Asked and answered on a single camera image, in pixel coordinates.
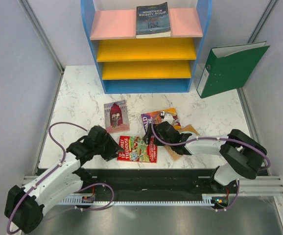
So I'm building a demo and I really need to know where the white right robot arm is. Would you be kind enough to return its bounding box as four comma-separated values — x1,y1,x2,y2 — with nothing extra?
142,121,267,193

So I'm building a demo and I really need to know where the tan Othello book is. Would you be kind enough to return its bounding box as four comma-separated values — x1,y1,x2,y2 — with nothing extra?
164,125,200,161

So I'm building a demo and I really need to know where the green lever arch binder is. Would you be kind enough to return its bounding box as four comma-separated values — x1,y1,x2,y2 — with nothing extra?
197,42,269,98

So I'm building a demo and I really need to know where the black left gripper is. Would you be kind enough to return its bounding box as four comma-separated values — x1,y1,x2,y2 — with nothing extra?
94,133,124,162

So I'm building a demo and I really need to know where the light blue cable duct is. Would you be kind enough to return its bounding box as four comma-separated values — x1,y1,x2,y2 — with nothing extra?
58,194,229,207

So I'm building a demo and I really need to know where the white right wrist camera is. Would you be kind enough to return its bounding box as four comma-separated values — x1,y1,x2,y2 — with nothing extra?
159,111,174,125

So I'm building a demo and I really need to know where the red treehouse book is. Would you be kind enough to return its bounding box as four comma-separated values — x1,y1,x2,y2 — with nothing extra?
117,136,158,163

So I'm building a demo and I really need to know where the orange Roald Dahl book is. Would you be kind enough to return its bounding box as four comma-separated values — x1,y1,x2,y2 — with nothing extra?
141,108,182,132

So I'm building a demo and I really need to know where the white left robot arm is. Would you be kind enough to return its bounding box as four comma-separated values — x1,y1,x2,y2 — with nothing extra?
4,125,124,235

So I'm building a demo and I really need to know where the blue shelf unit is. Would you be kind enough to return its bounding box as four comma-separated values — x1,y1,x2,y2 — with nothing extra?
80,0,212,94

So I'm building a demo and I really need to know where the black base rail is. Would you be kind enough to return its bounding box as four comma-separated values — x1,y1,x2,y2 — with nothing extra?
33,167,271,203

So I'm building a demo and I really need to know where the pink castle cover book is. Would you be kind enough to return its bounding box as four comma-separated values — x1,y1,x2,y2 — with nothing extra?
104,100,130,134

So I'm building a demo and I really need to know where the dark blue 1984 book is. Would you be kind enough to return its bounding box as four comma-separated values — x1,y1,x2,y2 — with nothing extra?
136,2,171,39

